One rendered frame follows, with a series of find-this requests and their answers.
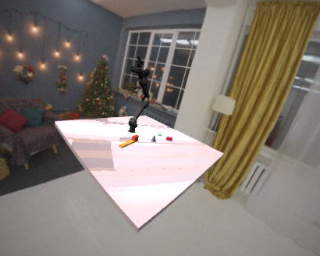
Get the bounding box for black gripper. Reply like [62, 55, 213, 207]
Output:
[135, 56, 144, 76]

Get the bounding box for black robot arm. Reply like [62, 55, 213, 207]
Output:
[128, 66, 150, 133]

